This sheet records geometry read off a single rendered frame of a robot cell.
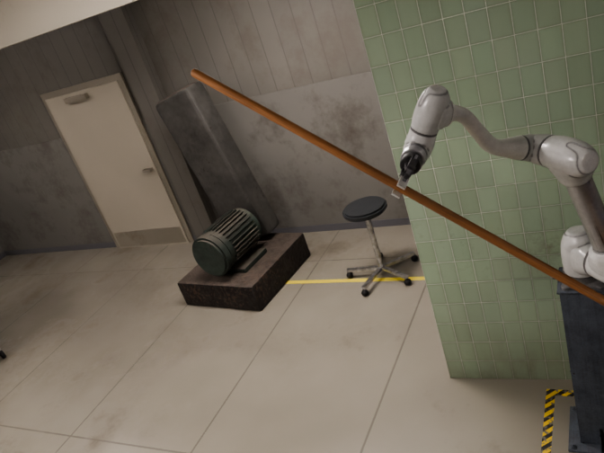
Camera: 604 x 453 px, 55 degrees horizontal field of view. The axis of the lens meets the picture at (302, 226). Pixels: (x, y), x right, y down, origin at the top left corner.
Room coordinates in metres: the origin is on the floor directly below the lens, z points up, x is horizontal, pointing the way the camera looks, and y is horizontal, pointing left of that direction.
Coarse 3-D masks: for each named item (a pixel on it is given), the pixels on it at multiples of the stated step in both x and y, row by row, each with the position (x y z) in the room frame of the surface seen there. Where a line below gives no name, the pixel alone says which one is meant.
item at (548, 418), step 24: (576, 312) 2.15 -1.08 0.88; (600, 312) 2.10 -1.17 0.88; (576, 336) 2.16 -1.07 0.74; (600, 336) 2.10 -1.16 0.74; (576, 360) 2.17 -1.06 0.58; (600, 360) 2.11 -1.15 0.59; (576, 384) 2.18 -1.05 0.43; (600, 384) 2.12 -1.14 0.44; (552, 408) 2.47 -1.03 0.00; (576, 408) 2.18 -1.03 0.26; (600, 408) 2.12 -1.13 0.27; (552, 432) 2.31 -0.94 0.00; (576, 432) 2.25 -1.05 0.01; (600, 432) 2.12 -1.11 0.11
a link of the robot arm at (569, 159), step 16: (544, 144) 2.05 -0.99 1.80; (560, 144) 1.98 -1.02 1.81; (576, 144) 1.93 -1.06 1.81; (544, 160) 2.02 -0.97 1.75; (560, 160) 1.94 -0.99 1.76; (576, 160) 1.89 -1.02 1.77; (592, 160) 1.89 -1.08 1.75; (560, 176) 1.97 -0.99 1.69; (576, 176) 1.90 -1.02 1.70; (576, 192) 1.96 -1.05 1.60; (592, 192) 1.95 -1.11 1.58; (576, 208) 2.00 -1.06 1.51; (592, 208) 1.95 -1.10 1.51; (592, 224) 1.97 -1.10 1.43; (592, 240) 2.00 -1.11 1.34; (592, 256) 2.01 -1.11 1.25; (592, 272) 2.05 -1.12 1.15
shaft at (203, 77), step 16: (208, 80) 2.00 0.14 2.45; (240, 96) 1.96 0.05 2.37; (272, 112) 1.92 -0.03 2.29; (288, 128) 1.89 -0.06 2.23; (320, 144) 1.84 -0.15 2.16; (352, 160) 1.80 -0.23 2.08; (384, 176) 1.76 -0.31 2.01; (416, 192) 1.72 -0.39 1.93; (432, 208) 1.69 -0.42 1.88; (464, 224) 1.65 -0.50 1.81; (496, 240) 1.61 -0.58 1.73; (528, 256) 1.57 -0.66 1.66; (544, 272) 1.55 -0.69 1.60; (560, 272) 1.53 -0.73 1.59; (576, 288) 1.50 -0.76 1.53
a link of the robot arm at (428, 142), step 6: (408, 132) 2.03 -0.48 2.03; (414, 132) 1.99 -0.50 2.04; (408, 138) 2.01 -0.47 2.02; (414, 138) 1.98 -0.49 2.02; (420, 138) 1.97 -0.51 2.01; (426, 138) 1.97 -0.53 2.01; (432, 138) 1.97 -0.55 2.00; (408, 144) 1.99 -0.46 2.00; (420, 144) 1.97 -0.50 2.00; (426, 144) 1.97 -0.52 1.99; (432, 144) 1.98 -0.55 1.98; (426, 150) 1.96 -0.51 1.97
